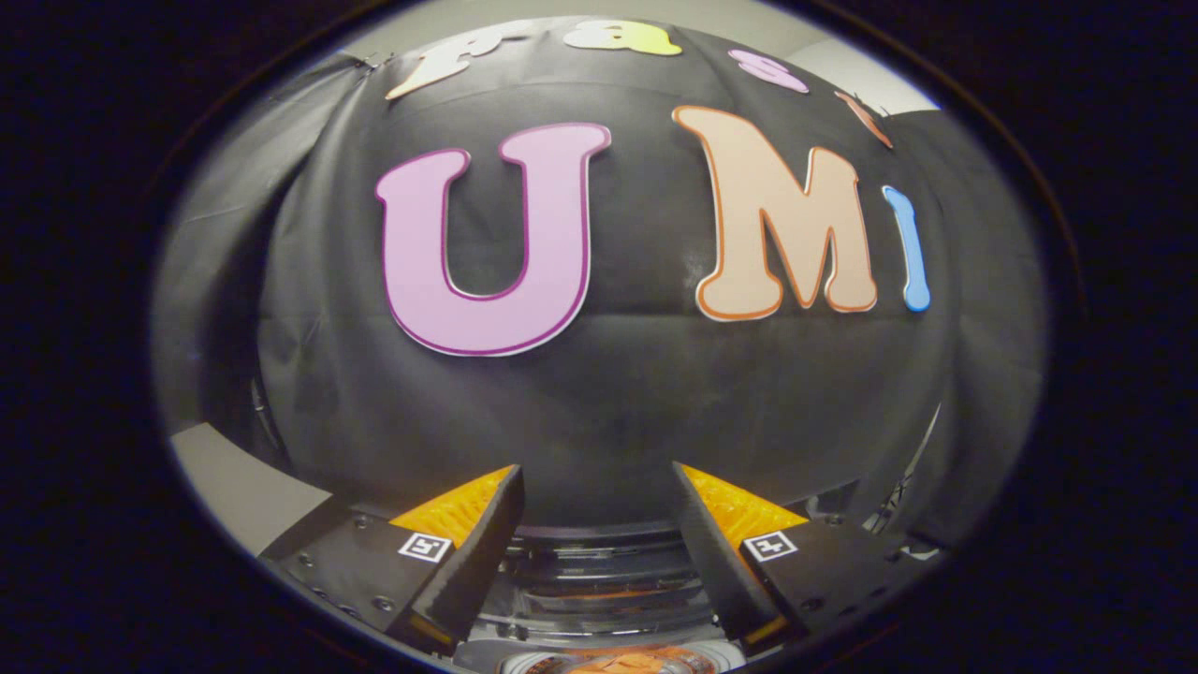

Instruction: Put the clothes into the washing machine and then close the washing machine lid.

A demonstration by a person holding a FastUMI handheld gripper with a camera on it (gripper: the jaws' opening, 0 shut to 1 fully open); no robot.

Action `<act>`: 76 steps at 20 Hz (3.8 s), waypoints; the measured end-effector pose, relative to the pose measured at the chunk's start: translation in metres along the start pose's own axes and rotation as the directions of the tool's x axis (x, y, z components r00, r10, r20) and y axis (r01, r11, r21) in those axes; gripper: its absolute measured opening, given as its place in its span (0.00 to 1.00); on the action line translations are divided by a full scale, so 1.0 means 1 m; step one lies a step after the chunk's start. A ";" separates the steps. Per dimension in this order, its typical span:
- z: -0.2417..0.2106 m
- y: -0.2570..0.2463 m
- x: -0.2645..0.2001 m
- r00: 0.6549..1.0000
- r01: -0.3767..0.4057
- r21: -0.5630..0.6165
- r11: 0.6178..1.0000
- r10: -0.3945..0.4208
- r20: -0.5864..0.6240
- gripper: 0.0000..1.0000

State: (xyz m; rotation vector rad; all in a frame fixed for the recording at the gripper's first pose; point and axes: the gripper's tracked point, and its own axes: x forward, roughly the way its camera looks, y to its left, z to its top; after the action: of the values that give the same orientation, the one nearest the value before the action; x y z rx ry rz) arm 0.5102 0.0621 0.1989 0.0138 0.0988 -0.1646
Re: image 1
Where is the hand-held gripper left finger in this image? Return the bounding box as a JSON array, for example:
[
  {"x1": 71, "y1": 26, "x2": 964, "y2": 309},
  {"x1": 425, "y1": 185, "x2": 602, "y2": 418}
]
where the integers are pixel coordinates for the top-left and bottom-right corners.
[{"x1": 262, "y1": 465, "x2": 527, "y2": 661}]

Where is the orange garment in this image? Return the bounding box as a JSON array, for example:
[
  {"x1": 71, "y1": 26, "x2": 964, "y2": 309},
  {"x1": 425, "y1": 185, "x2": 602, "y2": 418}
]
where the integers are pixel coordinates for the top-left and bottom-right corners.
[{"x1": 562, "y1": 648, "x2": 703, "y2": 674}]

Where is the grey washing machine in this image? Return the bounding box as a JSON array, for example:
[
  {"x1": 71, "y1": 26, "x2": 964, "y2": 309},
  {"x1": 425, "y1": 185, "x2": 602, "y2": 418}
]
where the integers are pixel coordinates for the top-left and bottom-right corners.
[{"x1": 459, "y1": 520, "x2": 750, "y2": 674}]

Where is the black backdrop cloth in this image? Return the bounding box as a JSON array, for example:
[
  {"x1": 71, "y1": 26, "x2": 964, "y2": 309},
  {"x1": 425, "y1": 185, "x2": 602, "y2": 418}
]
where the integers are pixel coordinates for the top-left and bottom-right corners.
[{"x1": 154, "y1": 14, "x2": 1047, "y2": 553}]

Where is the dark glass washing machine lid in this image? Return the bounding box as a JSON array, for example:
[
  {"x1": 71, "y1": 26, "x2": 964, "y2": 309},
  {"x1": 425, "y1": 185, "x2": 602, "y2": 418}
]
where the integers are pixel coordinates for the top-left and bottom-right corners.
[{"x1": 510, "y1": 524, "x2": 717, "y2": 630}]

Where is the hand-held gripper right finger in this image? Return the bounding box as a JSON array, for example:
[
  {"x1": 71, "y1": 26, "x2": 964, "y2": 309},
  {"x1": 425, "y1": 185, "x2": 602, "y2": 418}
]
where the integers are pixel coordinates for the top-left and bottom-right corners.
[{"x1": 670, "y1": 462, "x2": 937, "y2": 656}]

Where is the black light stand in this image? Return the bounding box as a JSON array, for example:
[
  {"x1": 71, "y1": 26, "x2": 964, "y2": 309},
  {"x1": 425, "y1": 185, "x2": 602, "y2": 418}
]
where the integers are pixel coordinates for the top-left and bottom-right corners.
[{"x1": 861, "y1": 403, "x2": 942, "y2": 563}]

